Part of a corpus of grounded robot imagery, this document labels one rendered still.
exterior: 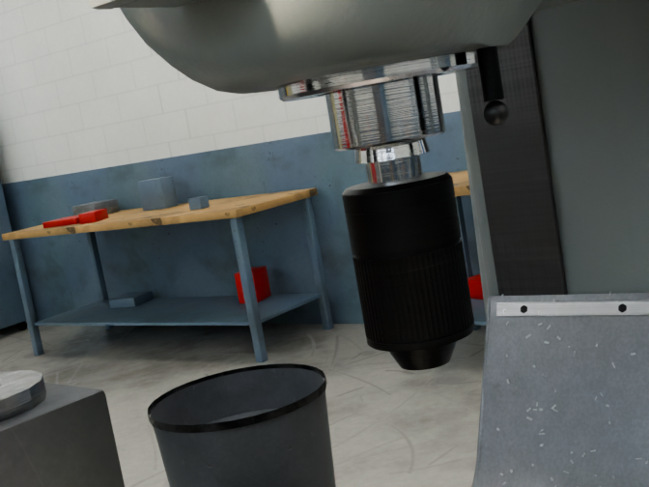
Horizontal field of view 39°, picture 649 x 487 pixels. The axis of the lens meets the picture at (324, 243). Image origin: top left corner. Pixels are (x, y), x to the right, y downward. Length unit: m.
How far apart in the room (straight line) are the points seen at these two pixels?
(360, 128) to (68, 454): 0.32
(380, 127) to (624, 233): 0.41
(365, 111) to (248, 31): 0.07
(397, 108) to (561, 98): 0.40
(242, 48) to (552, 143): 0.47
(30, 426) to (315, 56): 0.35
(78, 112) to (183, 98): 1.10
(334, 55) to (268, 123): 5.57
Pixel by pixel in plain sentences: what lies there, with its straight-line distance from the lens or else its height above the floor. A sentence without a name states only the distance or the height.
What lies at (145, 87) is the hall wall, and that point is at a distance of 6.61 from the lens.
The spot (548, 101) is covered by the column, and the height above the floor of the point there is 1.28.
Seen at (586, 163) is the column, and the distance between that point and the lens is 0.75.
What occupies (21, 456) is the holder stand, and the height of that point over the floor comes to 1.13.
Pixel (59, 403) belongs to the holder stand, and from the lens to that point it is 0.61.
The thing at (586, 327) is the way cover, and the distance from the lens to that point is 0.76.
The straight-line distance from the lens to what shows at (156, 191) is 6.18.
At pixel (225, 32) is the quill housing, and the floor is 1.33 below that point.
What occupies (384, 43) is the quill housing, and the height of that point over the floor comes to 1.32.
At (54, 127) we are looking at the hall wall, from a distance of 7.42.
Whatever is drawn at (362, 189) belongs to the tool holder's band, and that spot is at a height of 1.26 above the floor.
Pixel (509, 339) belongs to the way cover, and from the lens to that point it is 0.79.
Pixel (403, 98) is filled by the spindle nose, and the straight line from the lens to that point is 0.37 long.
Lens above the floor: 1.30
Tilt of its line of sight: 8 degrees down
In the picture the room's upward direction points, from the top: 10 degrees counter-clockwise
